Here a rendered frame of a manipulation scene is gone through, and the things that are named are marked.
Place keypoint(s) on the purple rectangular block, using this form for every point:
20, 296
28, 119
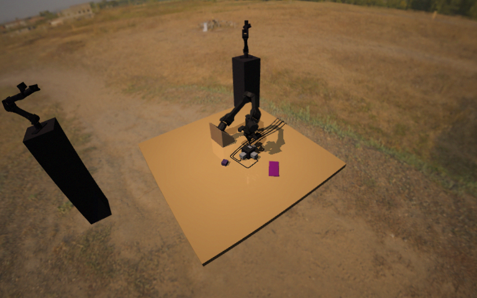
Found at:
273, 168

